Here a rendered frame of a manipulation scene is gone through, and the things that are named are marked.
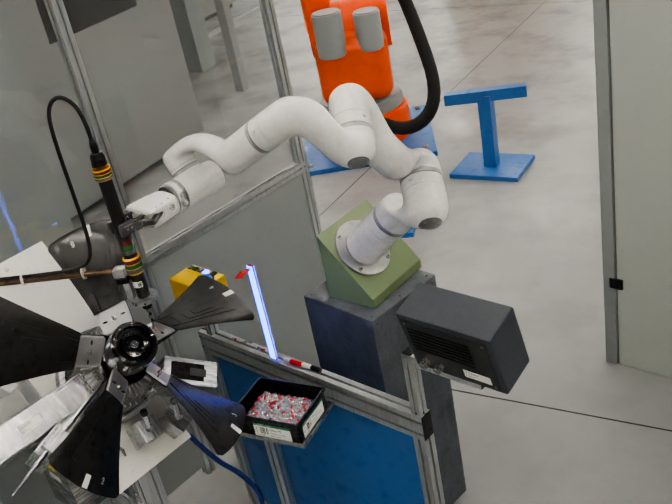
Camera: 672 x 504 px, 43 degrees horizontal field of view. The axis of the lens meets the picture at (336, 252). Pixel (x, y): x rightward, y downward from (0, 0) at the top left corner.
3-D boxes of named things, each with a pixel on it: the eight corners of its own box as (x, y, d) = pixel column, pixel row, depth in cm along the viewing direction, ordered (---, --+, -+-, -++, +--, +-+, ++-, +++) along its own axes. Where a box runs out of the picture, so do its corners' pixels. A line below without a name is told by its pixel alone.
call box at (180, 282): (177, 306, 276) (168, 278, 271) (200, 291, 282) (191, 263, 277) (209, 318, 266) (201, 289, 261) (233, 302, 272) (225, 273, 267)
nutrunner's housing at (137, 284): (138, 312, 218) (81, 145, 197) (143, 304, 222) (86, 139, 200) (153, 310, 218) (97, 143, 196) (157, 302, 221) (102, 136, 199)
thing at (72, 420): (107, 384, 220) (15, 499, 199) (100, 378, 220) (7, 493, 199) (109, 381, 219) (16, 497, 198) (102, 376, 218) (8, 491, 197)
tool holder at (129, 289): (120, 309, 216) (108, 276, 212) (129, 294, 223) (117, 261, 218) (154, 305, 215) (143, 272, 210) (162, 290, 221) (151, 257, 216)
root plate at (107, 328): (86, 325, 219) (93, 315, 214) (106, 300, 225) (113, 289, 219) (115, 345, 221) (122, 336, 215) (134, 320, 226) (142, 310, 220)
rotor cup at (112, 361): (81, 364, 217) (94, 347, 206) (114, 321, 225) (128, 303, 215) (129, 397, 219) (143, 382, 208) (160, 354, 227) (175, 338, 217)
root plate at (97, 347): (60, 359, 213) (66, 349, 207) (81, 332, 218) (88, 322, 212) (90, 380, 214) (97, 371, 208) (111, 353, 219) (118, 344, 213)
